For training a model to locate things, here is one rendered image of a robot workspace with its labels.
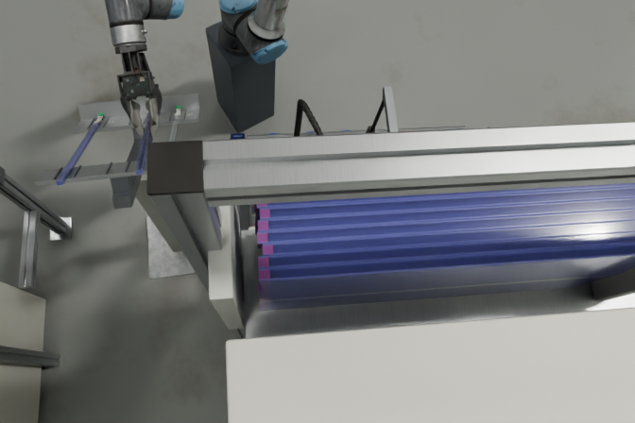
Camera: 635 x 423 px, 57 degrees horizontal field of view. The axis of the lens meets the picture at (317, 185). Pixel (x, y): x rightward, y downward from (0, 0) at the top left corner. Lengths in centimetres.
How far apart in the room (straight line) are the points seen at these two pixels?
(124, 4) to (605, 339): 115
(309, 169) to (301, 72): 224
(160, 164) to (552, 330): 42
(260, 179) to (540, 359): 35
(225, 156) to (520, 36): 266
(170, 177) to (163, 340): 193
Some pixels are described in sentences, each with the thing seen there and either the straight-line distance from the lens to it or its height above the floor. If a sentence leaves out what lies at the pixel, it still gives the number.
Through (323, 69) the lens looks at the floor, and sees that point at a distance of 268.
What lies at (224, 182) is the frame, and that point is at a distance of 42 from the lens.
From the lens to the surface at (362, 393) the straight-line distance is 59.
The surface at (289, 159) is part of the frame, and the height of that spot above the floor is 189.
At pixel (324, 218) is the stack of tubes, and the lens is 67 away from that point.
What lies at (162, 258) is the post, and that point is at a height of 1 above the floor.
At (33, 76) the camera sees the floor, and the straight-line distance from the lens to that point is 282.
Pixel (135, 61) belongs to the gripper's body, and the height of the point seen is 111.
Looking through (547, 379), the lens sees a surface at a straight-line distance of 64.
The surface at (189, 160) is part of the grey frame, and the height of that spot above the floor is 190.
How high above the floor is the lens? 230
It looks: 70 degrees down
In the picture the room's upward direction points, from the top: 14 degrees clockwise
